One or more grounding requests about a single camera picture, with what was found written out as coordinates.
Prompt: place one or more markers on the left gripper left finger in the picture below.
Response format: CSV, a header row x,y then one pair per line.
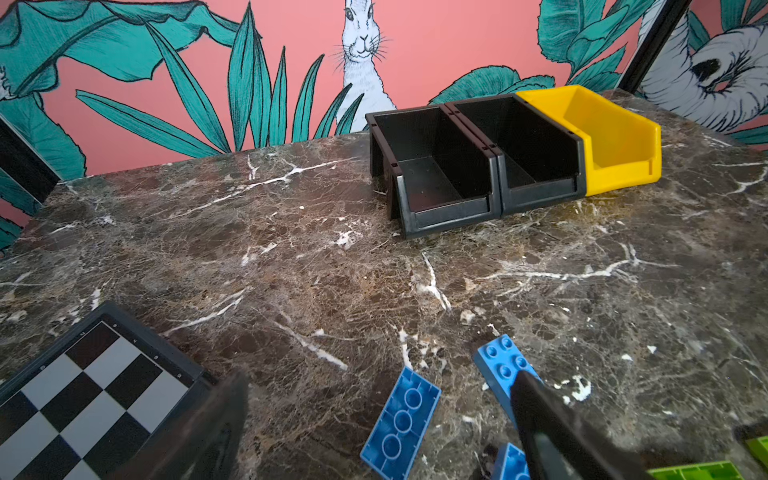
x,y
200,439

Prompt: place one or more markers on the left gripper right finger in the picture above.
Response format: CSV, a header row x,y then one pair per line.
x,y
559,444

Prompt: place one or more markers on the blue lego brick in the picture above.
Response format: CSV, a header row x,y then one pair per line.
x,y
396,437
500,361

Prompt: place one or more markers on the green lego brick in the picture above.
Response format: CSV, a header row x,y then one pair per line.
x,y
723,470
758,447

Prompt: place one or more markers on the black bin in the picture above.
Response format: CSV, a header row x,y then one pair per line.
x,y
437,174
540,162

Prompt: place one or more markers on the yellow storage bin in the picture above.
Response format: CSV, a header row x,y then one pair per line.
x,y
622,148

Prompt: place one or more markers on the blue lego brick angled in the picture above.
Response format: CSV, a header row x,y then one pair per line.
x,y
510,464

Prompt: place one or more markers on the checkerboard calibration board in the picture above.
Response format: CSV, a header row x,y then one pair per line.
x,y
90,402

